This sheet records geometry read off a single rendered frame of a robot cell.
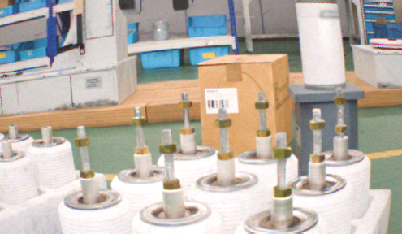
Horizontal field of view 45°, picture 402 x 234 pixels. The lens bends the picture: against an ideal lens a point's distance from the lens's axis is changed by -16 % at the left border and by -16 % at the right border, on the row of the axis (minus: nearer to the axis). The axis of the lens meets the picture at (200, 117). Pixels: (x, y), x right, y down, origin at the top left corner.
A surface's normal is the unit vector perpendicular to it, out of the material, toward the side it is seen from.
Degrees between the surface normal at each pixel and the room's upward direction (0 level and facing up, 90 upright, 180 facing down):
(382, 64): 90
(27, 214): 90
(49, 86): 90
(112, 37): 90
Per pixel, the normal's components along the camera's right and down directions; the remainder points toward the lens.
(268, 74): -0.35, 0.19
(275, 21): -0.05, 0.18
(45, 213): 0.87, 0.02
